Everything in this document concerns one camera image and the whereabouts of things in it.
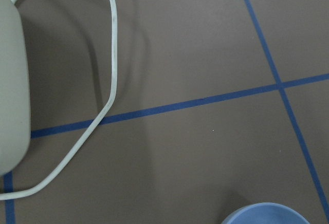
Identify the cream silver toaster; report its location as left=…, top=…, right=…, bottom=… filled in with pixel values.
left=1, top=0, right=31, bottom=175

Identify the blue bowl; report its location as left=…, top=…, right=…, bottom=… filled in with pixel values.
left=222, top=202, right=309, bottom=224

